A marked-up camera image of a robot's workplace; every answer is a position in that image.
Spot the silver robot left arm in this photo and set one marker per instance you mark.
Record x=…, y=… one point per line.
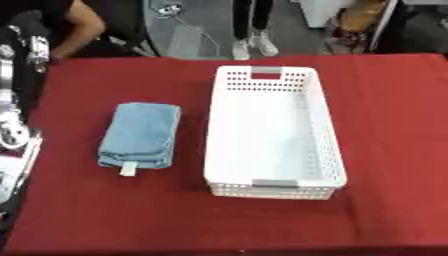
x=11, y=133

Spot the white perforated plastic basket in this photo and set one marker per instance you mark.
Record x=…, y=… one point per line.
x=265, y=133

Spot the folded blue towel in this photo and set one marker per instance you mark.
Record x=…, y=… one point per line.
x=140, y=133

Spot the person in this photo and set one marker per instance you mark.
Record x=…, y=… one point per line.
x=81, y=30
x=254, y=20

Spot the white cabinet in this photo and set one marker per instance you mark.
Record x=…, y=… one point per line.
x=324, y=11

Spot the brown patterned bag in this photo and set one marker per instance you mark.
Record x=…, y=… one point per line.
x=350, y=33

